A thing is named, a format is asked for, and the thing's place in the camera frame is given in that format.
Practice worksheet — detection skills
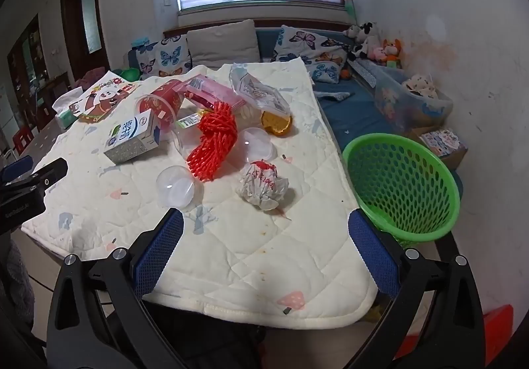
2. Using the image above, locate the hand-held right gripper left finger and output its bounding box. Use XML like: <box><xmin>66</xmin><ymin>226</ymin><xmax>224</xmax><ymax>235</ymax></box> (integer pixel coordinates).
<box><xmin>46</xmin><ymin>207</ymin><xmax>195</xmax><ymax>369</ymax></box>

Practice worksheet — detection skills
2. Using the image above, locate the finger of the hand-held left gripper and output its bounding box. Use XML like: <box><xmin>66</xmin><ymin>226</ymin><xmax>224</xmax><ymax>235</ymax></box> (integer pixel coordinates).
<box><xmin>0</xmin><ymin>155</ymin><xmax>34</xmax><ymax>182</ymax></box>
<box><xmin>0</xmin><ymin>158</ymin><xmax>69</xmax><ymax>198</ymax></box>

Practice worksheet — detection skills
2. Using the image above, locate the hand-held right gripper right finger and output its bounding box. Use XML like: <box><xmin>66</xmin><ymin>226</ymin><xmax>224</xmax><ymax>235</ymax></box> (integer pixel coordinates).
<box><xmin>348</xmin><ymin>208</ymin><xmax>486</xmax><ymax>369</ymax></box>

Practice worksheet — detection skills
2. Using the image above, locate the clear capsule half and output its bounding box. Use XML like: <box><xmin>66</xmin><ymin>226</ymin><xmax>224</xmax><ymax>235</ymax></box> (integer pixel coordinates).
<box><xmin>156</xmin><ymin>166</ymin><xmax>204</xmax><ymax>210</ymax></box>
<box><xmin>236</xmin><ymin>127</ymin><xmax>277</xmax><ymax>163</ymax></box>

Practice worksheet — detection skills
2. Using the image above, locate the green plastic basket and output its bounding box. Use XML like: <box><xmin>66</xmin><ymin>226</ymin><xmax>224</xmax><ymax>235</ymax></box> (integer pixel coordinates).
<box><xmin>342</xmin><ymin>133</ymin><xmax>461</xmax><ymax>246</ymax></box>

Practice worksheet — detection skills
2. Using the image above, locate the white milk carton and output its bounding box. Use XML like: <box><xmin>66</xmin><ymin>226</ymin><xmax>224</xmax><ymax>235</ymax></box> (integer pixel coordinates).
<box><xmin>103</xmin><ymin>111</ymin><xmax>161</xmax><ymax>165</ymax></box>

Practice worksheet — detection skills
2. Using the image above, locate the paper ball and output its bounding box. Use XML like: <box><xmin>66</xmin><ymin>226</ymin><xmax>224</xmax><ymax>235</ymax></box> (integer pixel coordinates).
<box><xmin>235</xmin><ymin>160</ymin><xmax>290</xmax><ymax>210</ymax></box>

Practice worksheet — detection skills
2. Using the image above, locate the red foam net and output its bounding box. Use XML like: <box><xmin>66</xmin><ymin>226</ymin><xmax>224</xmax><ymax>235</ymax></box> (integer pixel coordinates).
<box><xmin>186</xmin><ymin>101</ymin><xmax>239</xmax><ymax>182</ymax></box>

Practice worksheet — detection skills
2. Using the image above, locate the red plastic cup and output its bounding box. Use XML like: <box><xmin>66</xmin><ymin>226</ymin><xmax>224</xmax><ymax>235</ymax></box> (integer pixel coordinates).
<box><xmin>135</xmin><ymin>79</ymin><xmax>195</xmax><ymax>157</ymax></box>

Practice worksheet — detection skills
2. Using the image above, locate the orange peel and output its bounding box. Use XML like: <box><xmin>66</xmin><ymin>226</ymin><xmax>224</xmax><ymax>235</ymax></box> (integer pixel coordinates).
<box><xmin>260</xmin><ymin>111</ymin><xmax>293</xmax><ymax>135</ymax></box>

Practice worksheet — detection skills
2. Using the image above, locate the pink packet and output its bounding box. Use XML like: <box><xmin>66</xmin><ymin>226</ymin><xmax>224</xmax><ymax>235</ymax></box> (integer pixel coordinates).
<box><xmin>182</xmin><ymin>75</ymin><xmax>244</xmax><ymax>111</ymax></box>

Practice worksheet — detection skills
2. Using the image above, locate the clear plastic bag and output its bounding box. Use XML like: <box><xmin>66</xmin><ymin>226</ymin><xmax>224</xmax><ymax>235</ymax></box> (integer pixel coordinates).
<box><xmin>229</xmin><ymin>62</ymin><xmax>291</xmax><ymax>122</ymax></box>

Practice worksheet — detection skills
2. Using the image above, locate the person's left forearm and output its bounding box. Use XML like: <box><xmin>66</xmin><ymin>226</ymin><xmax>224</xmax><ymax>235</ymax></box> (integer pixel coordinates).
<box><xmin>0</xmin><ymin>237</ymin><xmax>36</xmax><ymax>324</ymax></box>

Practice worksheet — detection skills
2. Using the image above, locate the small red stool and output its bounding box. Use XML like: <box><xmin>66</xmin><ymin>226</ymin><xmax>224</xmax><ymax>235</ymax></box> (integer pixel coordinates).
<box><xmin>12</xmin><ymin>125</ymin><xmax>34</xmax><ymax>155</ymax></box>

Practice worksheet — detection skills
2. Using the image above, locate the green tissue pack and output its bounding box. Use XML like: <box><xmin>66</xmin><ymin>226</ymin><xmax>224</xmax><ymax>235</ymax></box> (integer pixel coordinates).
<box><xmin>52</xmin><ymin>87</ymin><xmax>85</xmax><ymax>130</ymax></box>

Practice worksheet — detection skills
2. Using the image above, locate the white quilted mat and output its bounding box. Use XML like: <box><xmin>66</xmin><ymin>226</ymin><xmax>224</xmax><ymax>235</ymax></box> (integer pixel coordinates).
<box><xmin>20</xmin><ymin>56</ymin><xmax>379</xmax><ymax>330</ymax></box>

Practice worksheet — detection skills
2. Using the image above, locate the cartoon bear picture book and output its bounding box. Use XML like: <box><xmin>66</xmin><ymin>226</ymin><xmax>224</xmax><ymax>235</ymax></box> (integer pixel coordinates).
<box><xmin>68</xmin><ymin>78</ymin><xmax>141</xmax><ymax>124</ymax></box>

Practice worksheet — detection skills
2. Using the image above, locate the dark wooden cabinet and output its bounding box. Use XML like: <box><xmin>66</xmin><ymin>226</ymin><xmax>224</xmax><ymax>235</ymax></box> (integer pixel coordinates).
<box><xmin>6</xmin><ymin>14</ymin><xmax>54</xmax><ymax>130</ymax></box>

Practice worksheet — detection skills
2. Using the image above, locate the pink cloth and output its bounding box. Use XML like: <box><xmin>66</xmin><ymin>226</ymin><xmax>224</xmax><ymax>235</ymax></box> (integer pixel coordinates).
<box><xmin>74</xmin><ymin>67</ymin><xmax>109</xmax><ymax>89</ymax></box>

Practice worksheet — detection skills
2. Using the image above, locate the cardboard box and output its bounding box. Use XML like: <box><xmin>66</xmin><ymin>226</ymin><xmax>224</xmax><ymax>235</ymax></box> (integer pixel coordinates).
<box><xmin>407</xmin><ymin>127</ymin><xmax>468</xmax><ymax>169</ymax></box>

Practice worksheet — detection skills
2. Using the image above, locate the colourful sticker book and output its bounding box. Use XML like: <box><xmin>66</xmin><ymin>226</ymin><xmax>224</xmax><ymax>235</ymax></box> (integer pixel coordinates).
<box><xmin>419</xmin><ymin>129</ymin><xmax>464</xmax><ymax>157</ymax></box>

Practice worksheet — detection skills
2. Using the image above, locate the red plastic stool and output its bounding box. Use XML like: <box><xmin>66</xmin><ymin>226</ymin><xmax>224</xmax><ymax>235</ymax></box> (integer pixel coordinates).
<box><xmin>394</xmin><ymin>305</ymin><xmax>515</xmax><ymax>361</ymax></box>

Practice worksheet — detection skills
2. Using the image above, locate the blue bed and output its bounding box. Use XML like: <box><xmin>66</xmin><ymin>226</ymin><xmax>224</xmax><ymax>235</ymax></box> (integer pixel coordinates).
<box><xmin>128</xmin><ymin>28</ymin><xmax>464</xmax><ymax>204</ymax></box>

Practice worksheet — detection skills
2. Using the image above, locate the clear storage bin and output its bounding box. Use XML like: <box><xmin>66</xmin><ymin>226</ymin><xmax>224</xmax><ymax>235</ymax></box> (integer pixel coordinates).
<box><xmin>374</xmin><ymin>65</ymin><xmax>453</xmax><ymax>134</ymax></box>

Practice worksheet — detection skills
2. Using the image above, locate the brown wooden door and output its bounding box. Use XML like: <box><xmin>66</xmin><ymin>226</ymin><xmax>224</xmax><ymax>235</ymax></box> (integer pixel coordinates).
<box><xmin>60</xmin><ymin>0</ymin><xmax>111</xmax><ymax>81</ymax></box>

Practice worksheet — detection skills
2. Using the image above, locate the grey knitted cloth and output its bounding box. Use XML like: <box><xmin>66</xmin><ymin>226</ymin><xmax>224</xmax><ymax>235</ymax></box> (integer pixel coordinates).
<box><xmin>314</xmin><ymin>90</ymin><xmax>356</xmax><ymax>102</ymax></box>

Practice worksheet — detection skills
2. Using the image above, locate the butterfly print pillow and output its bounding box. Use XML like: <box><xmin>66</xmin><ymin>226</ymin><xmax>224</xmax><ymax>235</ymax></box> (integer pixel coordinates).
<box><xmin>308</xmin><ymin>59</ymin><xmax>346</xmax><ymax>84</ymax></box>
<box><xmin>270</xmin><ymin>25</ymin><xmax>352</xmax><ymax>64</ymax></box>
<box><xmin>136</xmin><ymin>34</ymin><xmax>194</xmax><ymax>81</ymax></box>

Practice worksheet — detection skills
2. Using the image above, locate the spotted plush toy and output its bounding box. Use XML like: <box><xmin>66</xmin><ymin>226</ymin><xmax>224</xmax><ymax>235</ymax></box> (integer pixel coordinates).
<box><xmin>401</xmin><ymin>72</ymin><xmax>439</xmax><ymax>99</ymax></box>

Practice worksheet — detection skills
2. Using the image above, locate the white keyboard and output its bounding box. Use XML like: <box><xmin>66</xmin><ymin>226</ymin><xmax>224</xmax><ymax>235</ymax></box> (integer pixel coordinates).
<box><xmin>351</xmin><ymin>59</ymin><xmax>379</xmax><ymax>89</ymax></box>

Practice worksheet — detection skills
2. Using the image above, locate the orange fox plush toy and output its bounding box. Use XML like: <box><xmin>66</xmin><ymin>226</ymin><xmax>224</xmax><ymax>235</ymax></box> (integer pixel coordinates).
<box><xmin>382</xmin><ymin>39</ymin><xmax>403</xmax><ymax>67</ymax></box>

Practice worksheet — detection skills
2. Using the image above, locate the cow plush toy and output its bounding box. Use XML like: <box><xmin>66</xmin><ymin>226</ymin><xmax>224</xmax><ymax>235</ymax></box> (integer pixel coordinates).
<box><xmin>345</xmin><ymin>22</ymin><xmax>379</xmax><ymax>62</ymax></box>

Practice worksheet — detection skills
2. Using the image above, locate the beige pillow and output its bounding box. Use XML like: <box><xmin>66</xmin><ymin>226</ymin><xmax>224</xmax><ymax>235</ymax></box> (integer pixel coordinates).
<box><xmin>186</xmin><ymin>19</ymin><xmax>261</xmax><ymax>69</ymax></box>

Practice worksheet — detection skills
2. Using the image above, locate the black cable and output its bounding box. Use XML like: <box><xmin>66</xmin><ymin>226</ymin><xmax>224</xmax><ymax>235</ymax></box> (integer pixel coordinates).
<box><xmin>25</xmin><ymin>273</ymin><xmax>56</xmax><ymax>292</ymax></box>

